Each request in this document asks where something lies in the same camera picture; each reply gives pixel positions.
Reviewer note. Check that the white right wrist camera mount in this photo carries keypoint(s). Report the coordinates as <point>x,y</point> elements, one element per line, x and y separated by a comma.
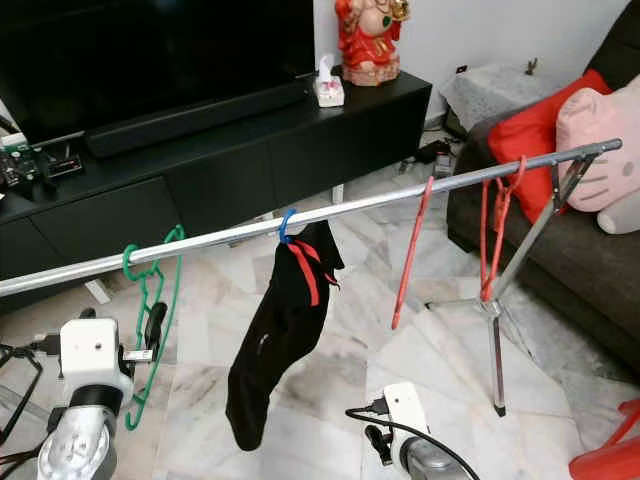
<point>405,410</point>

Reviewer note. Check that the pink cat face pillow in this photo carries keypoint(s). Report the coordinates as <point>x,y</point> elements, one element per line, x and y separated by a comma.
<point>605,130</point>

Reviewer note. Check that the green circuit board device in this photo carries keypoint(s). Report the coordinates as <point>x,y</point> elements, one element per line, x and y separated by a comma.
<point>40,165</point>

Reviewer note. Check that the lace covered side table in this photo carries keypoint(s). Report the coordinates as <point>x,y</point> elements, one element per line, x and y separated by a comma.
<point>495,95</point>

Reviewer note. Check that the black television cabinet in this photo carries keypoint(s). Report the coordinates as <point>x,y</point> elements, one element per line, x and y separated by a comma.
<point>230,170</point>

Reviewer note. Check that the red pillow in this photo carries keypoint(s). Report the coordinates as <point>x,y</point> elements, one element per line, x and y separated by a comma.
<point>530,135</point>

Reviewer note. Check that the black garment with red trim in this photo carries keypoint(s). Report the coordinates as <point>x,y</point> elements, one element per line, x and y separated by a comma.
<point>280,350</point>

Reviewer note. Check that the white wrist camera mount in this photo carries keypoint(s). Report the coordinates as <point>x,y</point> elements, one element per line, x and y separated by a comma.
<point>405,410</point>
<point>95,350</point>

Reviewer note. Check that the red clothes hanger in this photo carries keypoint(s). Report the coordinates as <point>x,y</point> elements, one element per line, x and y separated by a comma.
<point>484,235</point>
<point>409,270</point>

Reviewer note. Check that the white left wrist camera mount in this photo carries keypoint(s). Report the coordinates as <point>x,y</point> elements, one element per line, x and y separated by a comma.
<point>95,350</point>

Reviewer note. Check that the grey open-eyed plush toy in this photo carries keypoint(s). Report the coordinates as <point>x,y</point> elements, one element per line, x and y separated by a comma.
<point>622,215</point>

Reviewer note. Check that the black flat television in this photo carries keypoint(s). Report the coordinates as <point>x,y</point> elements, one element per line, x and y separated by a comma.
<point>140,55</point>

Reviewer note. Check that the black power adapter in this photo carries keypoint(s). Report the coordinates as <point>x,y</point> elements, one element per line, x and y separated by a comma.
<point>430,160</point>

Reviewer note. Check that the black soundbar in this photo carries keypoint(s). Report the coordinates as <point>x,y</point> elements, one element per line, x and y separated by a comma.
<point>195,120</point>

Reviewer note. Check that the green clothes hanger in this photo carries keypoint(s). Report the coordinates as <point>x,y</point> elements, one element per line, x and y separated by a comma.
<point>128,262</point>

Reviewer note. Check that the blue clothes hanger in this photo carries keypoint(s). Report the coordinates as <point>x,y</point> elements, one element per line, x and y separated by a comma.
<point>282,230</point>

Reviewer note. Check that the red gold figurine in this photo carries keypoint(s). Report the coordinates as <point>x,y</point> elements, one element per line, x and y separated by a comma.
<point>370,45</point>

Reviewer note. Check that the red plastic stool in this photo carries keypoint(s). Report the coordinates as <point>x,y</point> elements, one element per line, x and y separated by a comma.
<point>610,460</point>

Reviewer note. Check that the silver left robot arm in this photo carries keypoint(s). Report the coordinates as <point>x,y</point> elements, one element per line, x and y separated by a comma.
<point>80,450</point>

